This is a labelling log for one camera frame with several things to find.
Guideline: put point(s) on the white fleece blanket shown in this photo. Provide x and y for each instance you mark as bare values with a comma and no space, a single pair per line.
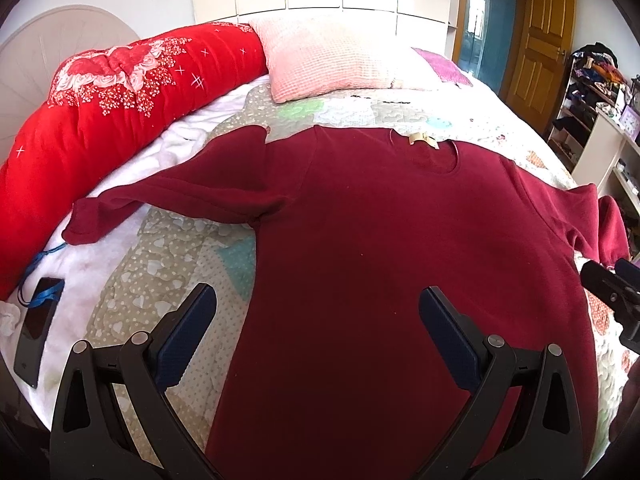
86,268

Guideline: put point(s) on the black smartphone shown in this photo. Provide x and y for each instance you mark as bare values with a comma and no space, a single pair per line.
36,325

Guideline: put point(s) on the wooden door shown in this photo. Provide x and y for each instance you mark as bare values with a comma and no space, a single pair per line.
546,38

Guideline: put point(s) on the pink checkered pillow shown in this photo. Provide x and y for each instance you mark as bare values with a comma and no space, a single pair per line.
307,59

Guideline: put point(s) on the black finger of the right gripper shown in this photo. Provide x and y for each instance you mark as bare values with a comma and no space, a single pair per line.
619,290

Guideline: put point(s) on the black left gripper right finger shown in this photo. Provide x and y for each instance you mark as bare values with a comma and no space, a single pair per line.
521,420

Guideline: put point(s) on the white round headboard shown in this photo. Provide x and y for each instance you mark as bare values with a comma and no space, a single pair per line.
32,54

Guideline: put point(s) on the red floral quilt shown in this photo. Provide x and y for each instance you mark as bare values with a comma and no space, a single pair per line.
104,107

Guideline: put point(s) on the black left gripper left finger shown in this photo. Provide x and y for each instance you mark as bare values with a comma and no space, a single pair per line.
112,418

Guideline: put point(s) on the dark red sweater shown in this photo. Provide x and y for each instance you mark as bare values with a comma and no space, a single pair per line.
334,375

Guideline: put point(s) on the white shelf unit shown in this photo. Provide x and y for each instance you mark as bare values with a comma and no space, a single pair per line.
596,130

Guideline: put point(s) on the magenta pillow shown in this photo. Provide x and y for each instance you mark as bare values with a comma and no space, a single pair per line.
444,68

